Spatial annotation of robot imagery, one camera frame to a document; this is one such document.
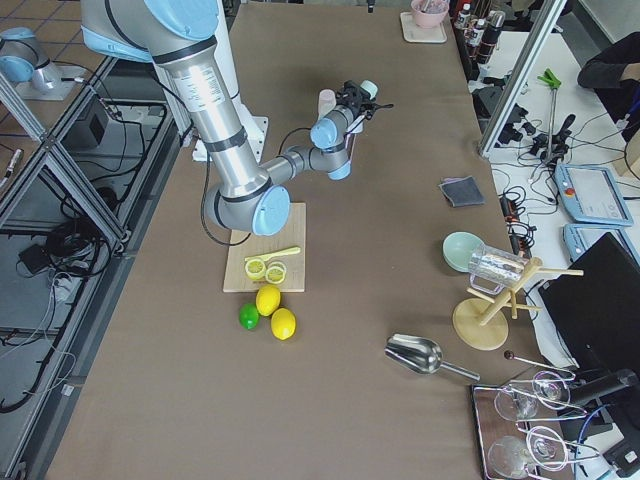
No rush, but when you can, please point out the pink bowl with ice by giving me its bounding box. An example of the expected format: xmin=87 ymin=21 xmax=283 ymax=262
xmin=410 ymin=0 xmax=449 ymax=28

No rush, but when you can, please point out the aluminium frame post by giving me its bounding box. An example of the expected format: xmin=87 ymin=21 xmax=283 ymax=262
xmin=478 ymin=0 xmax=566 ymax=160

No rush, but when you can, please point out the lemon slice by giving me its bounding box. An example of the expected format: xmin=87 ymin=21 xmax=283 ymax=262
xmin=244 ymin=258 xmax=267 ymax=281
xmin=264 ymin=261 xmax=287 ymax=285

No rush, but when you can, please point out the wooden mug tree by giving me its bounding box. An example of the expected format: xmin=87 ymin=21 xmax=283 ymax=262
xmin=452 ymin=257 xmax=584 ymax=351

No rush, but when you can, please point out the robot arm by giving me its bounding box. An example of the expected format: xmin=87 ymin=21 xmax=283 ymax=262
xmin=81 ymin=1 xmax=381 ymax=236

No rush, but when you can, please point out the grey cloth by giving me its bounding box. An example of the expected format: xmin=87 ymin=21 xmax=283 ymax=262
xmin=438 ymin=176 xmax=485 ymax=208

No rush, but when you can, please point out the yellow plastic knife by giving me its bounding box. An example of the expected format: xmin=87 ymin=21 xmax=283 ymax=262
xmin=244 ymin=246 xmax=301 ymax=262

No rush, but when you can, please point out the metal scoop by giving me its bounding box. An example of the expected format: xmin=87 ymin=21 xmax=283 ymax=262
xmin=385 ymin=333 xmax=480 ymax=382

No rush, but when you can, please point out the seated person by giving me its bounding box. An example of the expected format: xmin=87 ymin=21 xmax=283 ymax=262
xmin=577 ymin=31 xmax=639 ymax=142

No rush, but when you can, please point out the black laptop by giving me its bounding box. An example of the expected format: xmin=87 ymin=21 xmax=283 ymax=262
xmin=538 ymin=233 xmax=639 ymax=372

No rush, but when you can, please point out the yellow lemon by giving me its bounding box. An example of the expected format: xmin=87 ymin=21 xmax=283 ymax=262
xmin=255 ymin=284 xmax=281 ymax=317
xmin=271 ymin=308 xmax=297 ymax=341

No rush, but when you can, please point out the green cup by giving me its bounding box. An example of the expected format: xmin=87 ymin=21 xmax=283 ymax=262
xmin=360 ymin=80 xmax=378 ymax=101

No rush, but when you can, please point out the green lime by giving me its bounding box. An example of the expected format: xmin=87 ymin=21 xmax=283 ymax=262
xmin=238 ymin=303 xmax=261 ymax=330

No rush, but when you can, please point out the wine glass rack tray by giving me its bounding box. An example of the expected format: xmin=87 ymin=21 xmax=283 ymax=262
xmin=471 ymin=367 xmax=613 ymax=479

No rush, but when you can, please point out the bamboo cutting board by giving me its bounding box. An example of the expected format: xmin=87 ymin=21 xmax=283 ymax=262
xmin=222 ymin=202 xmax=307 ymax=293

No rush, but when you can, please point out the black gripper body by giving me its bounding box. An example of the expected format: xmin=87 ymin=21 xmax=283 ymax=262
xmin=336 ymin=80 xmax=394 ymax=120

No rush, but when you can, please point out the beige tray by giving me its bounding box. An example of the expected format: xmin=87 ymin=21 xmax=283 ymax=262
xmin=400 ymin=12 xmax=447 ymax=44

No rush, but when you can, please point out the blue teach pendant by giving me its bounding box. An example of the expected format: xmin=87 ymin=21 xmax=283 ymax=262
xmin=562 ymin=223 xmax=639 ymax=261
xmin=554 ymin=163 xmax=634 ymax=226

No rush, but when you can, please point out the clear glass mug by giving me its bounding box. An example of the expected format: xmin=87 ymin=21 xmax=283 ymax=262
xmin=468 ymin=244 xmax=528 ymax=295

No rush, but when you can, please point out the pink cup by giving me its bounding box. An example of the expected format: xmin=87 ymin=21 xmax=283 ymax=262
xmin=317 ymin=89 xmax=336 ymax=118

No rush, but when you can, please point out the green bowl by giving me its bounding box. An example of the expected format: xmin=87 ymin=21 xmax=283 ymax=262
xmin=442 ymin=231 xmax=484 ymax=273

